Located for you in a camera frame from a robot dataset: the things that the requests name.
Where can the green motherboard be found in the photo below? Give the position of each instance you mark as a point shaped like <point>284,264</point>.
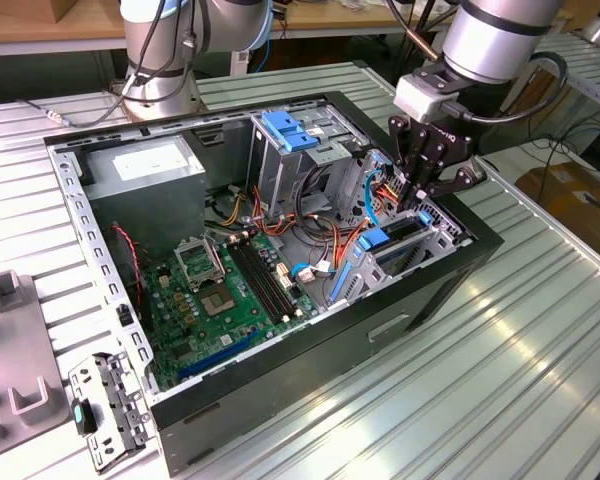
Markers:
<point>215,340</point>

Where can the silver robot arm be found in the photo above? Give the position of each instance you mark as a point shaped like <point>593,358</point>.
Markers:
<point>495,45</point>

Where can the grey optical drive cage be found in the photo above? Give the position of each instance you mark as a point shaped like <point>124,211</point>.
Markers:
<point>272,175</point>

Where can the black case fan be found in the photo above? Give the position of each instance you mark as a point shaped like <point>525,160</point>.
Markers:
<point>130,285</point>

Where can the grey metal disk bay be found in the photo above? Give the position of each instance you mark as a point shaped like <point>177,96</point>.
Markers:
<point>365,280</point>

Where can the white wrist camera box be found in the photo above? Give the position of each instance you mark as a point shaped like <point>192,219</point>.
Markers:
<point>420,97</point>

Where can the CPU socket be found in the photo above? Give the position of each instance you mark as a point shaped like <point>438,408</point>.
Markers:
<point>217,302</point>

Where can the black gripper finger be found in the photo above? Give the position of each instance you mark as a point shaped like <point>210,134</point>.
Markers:
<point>455,180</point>
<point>405,145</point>

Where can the blue plastic drive latch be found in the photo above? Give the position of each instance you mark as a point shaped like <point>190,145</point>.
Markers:
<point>280,122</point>
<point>300,142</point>

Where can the metal slat side table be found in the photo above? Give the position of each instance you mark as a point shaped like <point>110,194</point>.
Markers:
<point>595,80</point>

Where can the brown cardboard box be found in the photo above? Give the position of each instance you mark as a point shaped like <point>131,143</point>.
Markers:
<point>565,200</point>

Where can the hard disk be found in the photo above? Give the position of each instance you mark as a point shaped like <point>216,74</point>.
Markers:
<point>372,240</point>

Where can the long wooden desk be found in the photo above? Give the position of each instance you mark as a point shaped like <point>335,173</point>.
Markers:
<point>355,20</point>

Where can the blue expansion slot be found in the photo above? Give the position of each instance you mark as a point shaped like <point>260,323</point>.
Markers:
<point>215,357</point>

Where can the grey power supply unit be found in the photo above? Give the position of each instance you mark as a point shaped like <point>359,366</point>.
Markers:
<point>145,210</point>

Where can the black RAM slot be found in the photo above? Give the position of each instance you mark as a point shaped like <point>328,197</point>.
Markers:
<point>259,280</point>
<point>266,278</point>
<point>252,282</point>
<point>273,275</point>

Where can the small brown box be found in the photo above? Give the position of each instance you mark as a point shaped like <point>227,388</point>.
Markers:
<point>62,10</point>

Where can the grey parts rack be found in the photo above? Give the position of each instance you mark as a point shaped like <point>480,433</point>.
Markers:
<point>15,350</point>

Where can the black latch with blue tab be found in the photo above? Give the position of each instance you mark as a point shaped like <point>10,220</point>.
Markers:
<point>87,417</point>

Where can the black open PC case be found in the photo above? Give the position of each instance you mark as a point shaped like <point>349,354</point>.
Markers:
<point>280,390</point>

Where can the metal expansion bracket cover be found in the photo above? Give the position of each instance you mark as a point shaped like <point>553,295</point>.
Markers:
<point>125,400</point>

